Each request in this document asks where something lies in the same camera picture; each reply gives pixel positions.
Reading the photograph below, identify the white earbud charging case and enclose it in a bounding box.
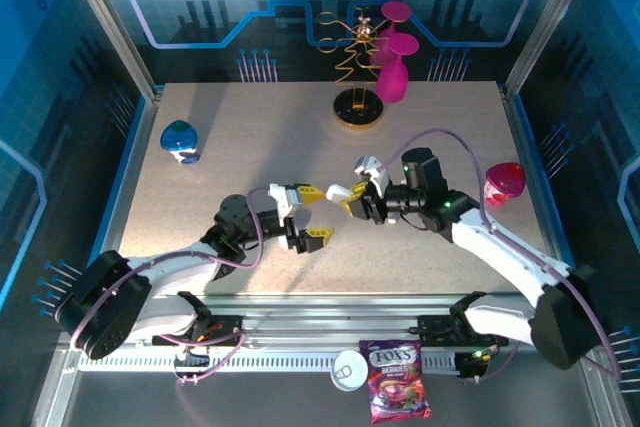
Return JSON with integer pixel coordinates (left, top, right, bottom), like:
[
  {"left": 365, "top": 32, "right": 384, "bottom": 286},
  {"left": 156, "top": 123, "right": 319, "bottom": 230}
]
[{"left": 325, "top": 183, "right": 354, "bottom": 203}]

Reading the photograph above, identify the red pink plastic cup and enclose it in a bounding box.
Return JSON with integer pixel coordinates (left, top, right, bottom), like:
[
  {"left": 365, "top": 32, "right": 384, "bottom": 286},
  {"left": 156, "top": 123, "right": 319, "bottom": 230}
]
[{"left": 484, "top": 161, "right": 527, "bottom": 207}]

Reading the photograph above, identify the blue white cup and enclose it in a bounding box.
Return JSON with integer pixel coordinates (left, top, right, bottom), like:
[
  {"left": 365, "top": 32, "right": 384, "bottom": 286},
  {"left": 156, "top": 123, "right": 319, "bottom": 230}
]
[{"left": 159, "top": 119, "right": 201, "bottom": 166}]

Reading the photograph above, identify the pink wine glass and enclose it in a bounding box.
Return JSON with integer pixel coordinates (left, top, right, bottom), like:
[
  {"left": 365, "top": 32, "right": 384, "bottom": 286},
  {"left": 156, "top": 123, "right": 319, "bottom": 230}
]
[
  {"left": 375, "top": 32, "right": 420, "bottom": 104},
  {"left": 372, "top": 0, "right": 414, "bottom": 67}
]

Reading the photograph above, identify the white pull-tab can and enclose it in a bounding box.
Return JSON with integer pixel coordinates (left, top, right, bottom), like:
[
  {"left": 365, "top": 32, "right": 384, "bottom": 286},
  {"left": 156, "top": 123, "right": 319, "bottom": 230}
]
[{"left": 330, "top": 349, "right": 370, "bottom": 391}]

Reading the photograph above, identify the purple Fox's candy bag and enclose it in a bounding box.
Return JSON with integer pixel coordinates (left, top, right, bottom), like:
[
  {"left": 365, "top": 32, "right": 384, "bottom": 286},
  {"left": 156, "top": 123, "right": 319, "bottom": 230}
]
[{"left": 358, "top": 339, "right": 433, "bottom": 425}]

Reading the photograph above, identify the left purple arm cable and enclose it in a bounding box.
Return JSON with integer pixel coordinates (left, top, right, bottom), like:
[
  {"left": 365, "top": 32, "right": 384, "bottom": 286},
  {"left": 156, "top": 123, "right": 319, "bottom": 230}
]
[{"left": 69, "top": 186, "right": 266, "bottom": 388}]

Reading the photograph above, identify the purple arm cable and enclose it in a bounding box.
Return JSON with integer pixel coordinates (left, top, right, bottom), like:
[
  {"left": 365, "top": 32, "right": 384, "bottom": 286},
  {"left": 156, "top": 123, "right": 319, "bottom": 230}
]
[
  {"left": 379, "top": 127, "right": 624, "bottom": 383},
  {"left": 69, "top": 186, "right": 266, "bottom": 388}
]

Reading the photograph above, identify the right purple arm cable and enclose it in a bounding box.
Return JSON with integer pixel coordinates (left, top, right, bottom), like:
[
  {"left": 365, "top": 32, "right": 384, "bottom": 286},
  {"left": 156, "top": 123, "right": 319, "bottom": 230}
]
[{"left": 379, "top": 127, "right": 624, "bottom": 383}]

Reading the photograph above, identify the aluminium front frame rail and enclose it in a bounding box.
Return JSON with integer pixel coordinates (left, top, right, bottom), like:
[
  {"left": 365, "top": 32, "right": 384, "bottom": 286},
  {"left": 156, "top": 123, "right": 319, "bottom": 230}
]
[{"left": 59, "top": 291, "right": 601, "bottom": 353}]

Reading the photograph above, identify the gold wire glass rack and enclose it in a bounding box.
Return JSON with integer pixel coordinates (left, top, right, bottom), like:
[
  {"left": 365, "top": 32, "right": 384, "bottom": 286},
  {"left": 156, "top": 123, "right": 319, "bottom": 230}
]
[{"left": 315, "top": 0, "right": 386, "bottom": 129}]

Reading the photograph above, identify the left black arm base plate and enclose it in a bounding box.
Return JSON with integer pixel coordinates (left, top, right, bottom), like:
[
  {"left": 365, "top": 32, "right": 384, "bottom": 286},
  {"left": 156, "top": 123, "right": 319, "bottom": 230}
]
[{"left": 152, "top": 291, "right": 246, "bottom": 348}]

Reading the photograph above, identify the white slotted cable duct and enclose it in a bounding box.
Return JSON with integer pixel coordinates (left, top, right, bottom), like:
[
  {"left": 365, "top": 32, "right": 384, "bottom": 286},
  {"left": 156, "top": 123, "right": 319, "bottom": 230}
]
[{"left": 77, "top": 350, "right": 459, "bottom": 374}]

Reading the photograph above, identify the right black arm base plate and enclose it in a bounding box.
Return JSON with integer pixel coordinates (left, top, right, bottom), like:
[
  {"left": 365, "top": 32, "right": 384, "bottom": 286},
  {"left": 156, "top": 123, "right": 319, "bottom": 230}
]
[{"left": 417, "top": 314, "right": 511, "bottom": 348}]

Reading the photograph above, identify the aluminium frame post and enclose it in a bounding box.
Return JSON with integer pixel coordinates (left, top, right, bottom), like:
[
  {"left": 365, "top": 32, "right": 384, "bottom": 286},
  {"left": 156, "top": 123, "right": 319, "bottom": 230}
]
[
  {"left": 502, "top": 0, "right": 604, "bottom": 98},
  {"left": 54, "top": 0, "right": 164, "bottom": 103}
]

